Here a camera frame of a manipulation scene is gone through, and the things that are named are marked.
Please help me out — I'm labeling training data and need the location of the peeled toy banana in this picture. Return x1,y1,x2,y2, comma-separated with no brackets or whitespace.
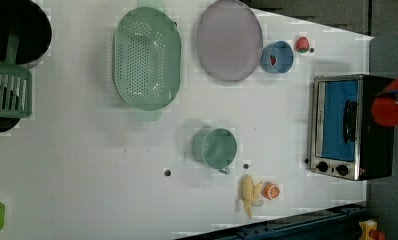
242,174,264,218

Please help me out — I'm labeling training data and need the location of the strawberry on table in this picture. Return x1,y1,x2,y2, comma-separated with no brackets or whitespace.
295,37,310,53

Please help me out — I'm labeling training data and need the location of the red ketchup bottle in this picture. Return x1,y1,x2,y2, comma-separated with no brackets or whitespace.
371,78,398,127

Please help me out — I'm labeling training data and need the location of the strawberry in blue bowl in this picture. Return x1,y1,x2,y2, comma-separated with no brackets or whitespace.
270,55,277,65

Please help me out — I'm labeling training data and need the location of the green cup with handle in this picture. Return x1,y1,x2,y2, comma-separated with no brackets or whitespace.
192,128,237,175

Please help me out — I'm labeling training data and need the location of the black toaster oven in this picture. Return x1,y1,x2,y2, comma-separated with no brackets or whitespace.
308,74,394,181

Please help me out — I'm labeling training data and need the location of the green slotted spatula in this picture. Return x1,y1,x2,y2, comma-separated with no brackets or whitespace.
0,33,32,119

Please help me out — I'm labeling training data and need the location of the green colander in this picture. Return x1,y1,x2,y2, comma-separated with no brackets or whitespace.
112,0,181,121

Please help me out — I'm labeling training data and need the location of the toy orange half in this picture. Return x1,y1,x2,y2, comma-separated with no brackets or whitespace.
263,183,280,200

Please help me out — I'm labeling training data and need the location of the lilac oval plate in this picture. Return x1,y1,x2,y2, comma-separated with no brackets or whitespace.
196,0,263,81

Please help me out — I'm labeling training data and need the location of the blue bowl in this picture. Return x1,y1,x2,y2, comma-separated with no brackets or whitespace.
260,41,294,74

